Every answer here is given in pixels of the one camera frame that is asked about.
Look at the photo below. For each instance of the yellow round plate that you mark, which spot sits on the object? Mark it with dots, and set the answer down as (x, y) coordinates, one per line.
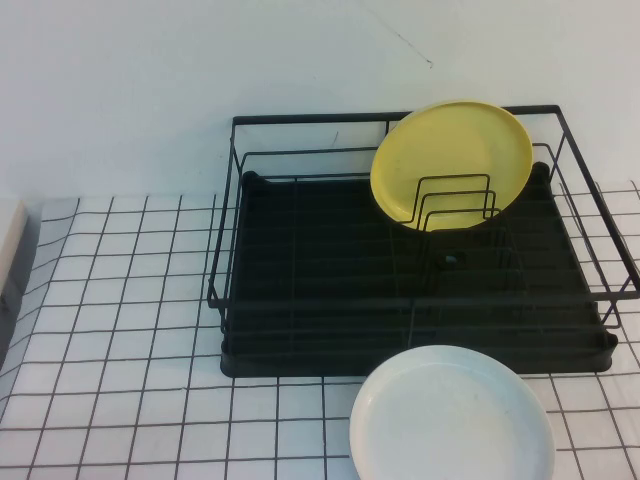
(440, 150)

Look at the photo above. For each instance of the white black-grid tablecloth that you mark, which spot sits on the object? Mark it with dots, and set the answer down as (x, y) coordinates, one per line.
(125, 300)

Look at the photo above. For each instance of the beige box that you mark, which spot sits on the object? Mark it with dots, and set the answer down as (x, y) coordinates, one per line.
(10, 230)

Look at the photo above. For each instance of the white round plate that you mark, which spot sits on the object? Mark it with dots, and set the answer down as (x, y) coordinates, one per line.
(450, 425)

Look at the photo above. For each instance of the black plastic drip tray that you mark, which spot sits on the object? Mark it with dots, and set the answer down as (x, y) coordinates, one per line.
(325, 240)

